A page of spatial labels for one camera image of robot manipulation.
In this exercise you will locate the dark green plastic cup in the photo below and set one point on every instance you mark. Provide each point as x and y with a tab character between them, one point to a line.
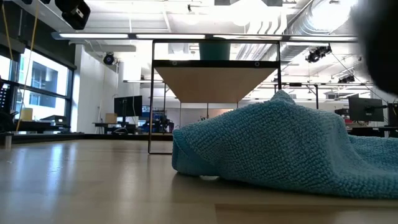
214	51

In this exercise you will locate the black plastic cup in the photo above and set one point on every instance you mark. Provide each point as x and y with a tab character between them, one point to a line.
382	46

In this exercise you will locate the black computer monitor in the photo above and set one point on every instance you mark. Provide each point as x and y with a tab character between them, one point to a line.
365	109
127	105

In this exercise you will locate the yellow box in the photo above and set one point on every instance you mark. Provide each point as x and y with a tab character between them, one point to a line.
26	114

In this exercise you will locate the brown cardboard box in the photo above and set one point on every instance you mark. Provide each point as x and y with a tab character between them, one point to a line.
111	118

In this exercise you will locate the blue microfibre cloth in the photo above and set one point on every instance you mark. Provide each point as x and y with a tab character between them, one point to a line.
280	143

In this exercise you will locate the round black camera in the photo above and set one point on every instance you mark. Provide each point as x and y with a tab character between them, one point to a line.
109	58

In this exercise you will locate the large window black frame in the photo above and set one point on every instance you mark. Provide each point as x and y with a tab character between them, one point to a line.
43	81

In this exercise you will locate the black aluminium table frame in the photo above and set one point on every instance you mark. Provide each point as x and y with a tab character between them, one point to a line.
77	137

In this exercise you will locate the silver ventilation duct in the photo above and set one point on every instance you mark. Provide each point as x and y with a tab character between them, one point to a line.
311	21

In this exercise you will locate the black camera cluster on mount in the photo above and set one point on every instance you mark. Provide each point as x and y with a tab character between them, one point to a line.
317	53

